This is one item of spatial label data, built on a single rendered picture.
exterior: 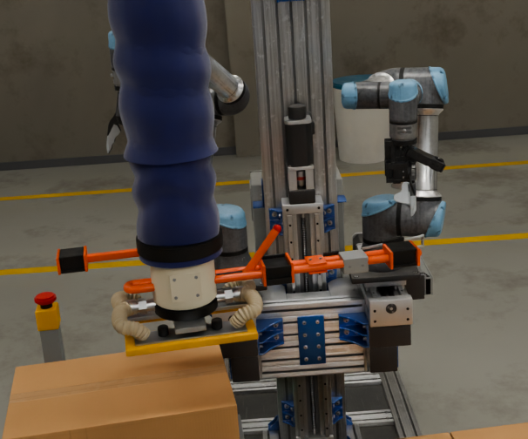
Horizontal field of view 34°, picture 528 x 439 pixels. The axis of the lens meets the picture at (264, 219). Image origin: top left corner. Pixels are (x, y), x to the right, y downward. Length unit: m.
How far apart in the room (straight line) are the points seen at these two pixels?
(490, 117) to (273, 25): 6.22
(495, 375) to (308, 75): 2.08
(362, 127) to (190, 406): 5.82
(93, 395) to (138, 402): 0.14
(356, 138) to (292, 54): 5.15
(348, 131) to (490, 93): 1.60
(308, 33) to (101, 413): 1.34
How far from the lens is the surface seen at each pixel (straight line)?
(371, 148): 8.03
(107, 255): 2.58
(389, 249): 2.41
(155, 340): 2.28
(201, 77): 2.13
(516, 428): 3.01
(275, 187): 2.96
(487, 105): 8.90
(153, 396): 2.42
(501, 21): 8.80
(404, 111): 2.34
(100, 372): 2.59
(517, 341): 4.78
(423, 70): 2.83
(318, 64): 2.88
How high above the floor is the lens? 2.13
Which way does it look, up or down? 19 degrees down
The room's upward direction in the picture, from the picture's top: 4 degrees counter-clockwise
